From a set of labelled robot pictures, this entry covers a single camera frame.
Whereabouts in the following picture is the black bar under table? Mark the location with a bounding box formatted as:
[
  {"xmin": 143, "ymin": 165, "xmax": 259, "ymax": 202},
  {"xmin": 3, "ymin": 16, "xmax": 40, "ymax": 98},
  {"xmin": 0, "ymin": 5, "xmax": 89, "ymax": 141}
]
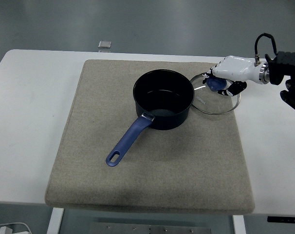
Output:
[{"xmin": 267, "ymin": 216, "xmax": 295, "ymax": 223}]

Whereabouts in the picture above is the dark pot with blue handle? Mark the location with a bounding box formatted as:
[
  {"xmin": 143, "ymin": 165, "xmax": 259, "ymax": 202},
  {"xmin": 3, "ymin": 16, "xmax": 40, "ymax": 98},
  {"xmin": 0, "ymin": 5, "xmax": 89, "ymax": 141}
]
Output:
[{"xmin": 105, "ymin": 69, "xmax": 196, "ymax": 168}]

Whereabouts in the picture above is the glass pot lid blue knob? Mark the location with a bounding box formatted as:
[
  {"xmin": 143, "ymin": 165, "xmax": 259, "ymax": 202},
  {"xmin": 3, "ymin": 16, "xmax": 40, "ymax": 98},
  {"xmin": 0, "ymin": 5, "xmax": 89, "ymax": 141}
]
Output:
[{"xmin": 189, "ymin": 72, "xmax": 241, "ymax": 115}]

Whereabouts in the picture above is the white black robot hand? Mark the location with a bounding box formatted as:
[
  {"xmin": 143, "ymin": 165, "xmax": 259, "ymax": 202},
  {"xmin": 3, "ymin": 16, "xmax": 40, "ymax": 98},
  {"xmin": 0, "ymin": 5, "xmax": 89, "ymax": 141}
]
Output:
[{"xmin": 202, "ymin": 55, "xmax": 262, "ymax": 97}]

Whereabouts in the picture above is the beige fabric mat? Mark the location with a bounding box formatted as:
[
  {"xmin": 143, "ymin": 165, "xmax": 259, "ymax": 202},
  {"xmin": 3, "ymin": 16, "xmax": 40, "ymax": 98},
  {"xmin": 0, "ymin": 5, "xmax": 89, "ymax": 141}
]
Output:
[{"xmin": 44, "ymin": 59, "xmax": 256, "ymax": 215}]

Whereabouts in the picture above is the grey metal plate with screws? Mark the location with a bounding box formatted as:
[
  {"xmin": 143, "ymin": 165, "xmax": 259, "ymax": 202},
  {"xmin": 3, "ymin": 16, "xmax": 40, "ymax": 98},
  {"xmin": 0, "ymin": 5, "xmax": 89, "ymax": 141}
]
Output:
[{"xmin": 89, "ymin": 222, "xmax": 212, "ymax": 234}]

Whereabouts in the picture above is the white table leg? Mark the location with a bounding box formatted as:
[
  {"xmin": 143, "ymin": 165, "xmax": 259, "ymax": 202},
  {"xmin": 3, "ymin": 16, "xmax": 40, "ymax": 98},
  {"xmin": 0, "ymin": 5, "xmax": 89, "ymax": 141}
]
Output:
[
  {"xmin": 45, "ymin": 208, "xmax": 65, "ymax": 234},
  {"xmin": 232, "ymin": 215, "xmax": 247, "ymax": 234}
]

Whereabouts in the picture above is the white cable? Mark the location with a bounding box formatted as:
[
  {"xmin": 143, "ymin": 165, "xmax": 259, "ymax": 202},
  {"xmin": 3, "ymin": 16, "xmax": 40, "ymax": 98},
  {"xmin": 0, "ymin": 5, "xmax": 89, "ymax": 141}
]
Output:
[{"xmin": 0, "ymin": 221, "xmax": 33, "ymax": 234}]

